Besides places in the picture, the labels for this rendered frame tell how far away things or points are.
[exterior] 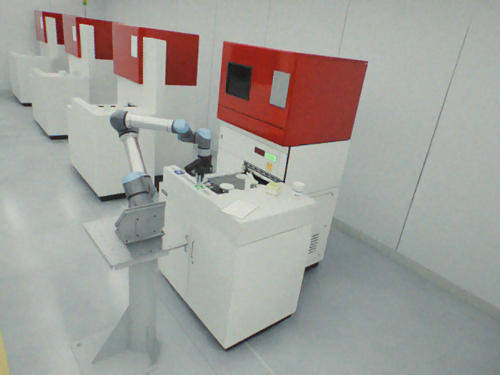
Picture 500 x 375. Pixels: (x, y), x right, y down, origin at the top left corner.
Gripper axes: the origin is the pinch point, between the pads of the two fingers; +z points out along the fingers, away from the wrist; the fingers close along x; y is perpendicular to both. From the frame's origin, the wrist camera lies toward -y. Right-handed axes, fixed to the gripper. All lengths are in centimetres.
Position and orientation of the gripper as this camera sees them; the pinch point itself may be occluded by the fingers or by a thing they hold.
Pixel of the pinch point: (198, 185)
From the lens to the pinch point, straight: 223.7
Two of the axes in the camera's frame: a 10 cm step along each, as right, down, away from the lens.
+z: -1.3, 9.2, 3.7
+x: -6.3, -3.7, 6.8
